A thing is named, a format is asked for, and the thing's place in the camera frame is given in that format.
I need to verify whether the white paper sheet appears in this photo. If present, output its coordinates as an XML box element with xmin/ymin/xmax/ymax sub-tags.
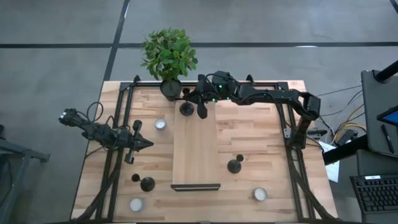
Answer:
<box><xmin>318</xmin><ymin>141</ymin><xmax>341</xmax><ymax>183</ymax></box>

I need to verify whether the black pole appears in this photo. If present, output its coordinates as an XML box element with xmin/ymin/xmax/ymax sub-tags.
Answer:
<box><xmin>374</xmin><ymin>58</ymin><xmax>398</xmax><ymax>83</ymax></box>

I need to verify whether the green leafy plant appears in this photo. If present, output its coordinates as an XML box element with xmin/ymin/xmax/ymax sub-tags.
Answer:
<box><xmin>140</xmin><ymin>27</ymin><xmax>199</xmax><ymax>82</ymax></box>

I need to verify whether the yellow cable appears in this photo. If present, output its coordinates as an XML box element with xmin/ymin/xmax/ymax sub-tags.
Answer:
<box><xmin>330</xmin><ymin>103</ymin><xmax>368</xmax><ymax>144</ymax></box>

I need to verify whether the black plant pot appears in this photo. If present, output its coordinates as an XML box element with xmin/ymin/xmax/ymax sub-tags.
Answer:
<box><xmin>159</xmin><ymin>78</ymin><xmax>183</xmax><ymax>102</ymax></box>

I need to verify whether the black metal table frame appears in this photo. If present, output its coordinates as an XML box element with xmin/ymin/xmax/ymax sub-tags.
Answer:
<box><xmin>70</xmin><ymin>74</ymin><xmax>340</xmax><ymax>223</ymax></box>

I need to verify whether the gray metal stand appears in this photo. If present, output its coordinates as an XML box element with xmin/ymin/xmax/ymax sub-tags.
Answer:
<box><xmin>0</xmin><ymin>124</ymin><xmax>50</xmax><ymax>224</ymax></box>

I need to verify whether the black cable loop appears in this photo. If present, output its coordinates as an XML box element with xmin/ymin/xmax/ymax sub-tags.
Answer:
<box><xmin>86</xmin><ymin>101</ymin><xmax>104</xmax><ymax>123</ymax></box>

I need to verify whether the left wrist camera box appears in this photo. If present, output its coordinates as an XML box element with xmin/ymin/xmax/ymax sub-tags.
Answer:
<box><xmin>116</xmin><ymin>129</ymin><xmax>131</xmax><ymax>145</ymax></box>

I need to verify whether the black beam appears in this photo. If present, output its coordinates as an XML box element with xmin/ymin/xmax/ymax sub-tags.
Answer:
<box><xmin>322</xmin><ymin>133</ymin><xmax>369</xmax><ymax>166</ymax></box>

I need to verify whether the black candle stick holder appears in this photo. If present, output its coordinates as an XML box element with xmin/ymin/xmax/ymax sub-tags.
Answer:
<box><xmin>227</xmin><ymin>154</ymin><xmax>244</xmax><ymax>174</ymax></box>
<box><xmin>179</xmin><ymin>87</ymin><xmax>195</xmax><ymax>117</ymax></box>
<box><xmin>131</xmin><ymin>173</ymin><xmax>156</xmax><ymax>193</ymax></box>

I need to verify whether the black pen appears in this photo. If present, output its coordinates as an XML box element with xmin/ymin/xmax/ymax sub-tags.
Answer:
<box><xmin>381</xmin><ymin>124</ymin><xmax>396</xmax><ymax>154</ymax></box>

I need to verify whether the wooden shelf with metal legs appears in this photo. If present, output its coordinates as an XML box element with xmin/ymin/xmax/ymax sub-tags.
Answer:
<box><xmin>170</xmin><ymin>100</ymin><xmax>221</xmax><ymax>192</ymax></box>

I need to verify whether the black tablet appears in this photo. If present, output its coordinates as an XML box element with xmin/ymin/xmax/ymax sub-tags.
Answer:
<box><xmin>376</xmin><ymin>105</ymin><xmax>398</xmax><ymax>127</ymax></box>

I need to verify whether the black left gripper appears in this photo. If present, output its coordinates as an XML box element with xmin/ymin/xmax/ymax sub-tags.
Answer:
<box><xmin>115</xmin><ymin>119</ymin><xmax>154</xmax><ymax>165</ymax></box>

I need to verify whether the black power adapter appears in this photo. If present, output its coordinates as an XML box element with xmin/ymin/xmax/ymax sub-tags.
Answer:
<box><xmin>336</xmin><ymin>129</ymin><xmax>359</xmax><ymax>146</ymax></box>

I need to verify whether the black keyboard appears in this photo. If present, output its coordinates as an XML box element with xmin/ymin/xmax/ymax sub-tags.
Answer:
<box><xmin>349</xmin><ymin>174</ymin><xmax>398</xmax><ymax>214</ymax></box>

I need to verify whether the gray desk top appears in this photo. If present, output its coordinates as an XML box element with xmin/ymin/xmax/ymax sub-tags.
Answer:
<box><xmin>360</xmin><ymin>69</ymin><xmax>398</xmax><ymax>158</ymax></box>

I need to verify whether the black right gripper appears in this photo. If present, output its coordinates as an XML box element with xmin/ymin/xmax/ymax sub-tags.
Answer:
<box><xmin>175</xmin><ymin>74</ymin><xmax>219</xmax><ymax>120</ymax></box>

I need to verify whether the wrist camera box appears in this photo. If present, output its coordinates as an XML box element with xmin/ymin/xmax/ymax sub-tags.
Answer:
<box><xmin>212</xmin><ymin>70</ymin><xmax>234</xmax><ymax>91</ymax></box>
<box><xmin>116</xmin><ymin>129</ymin><xmax>131</xmax><ymax>145</ymax></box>

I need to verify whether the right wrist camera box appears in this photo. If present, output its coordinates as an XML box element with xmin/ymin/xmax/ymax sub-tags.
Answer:
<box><xmin>212</xmin><ymin>70</ymin><xmax>234</xmax><ymax>91</ymax></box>

